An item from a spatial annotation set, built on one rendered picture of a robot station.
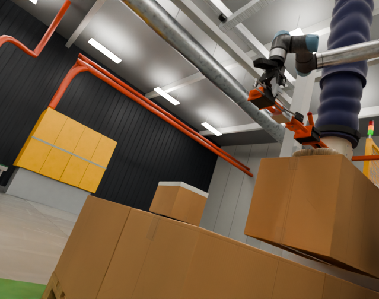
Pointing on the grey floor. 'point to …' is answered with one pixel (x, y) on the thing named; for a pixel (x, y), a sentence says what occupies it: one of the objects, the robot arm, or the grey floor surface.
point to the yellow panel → (60, 163)
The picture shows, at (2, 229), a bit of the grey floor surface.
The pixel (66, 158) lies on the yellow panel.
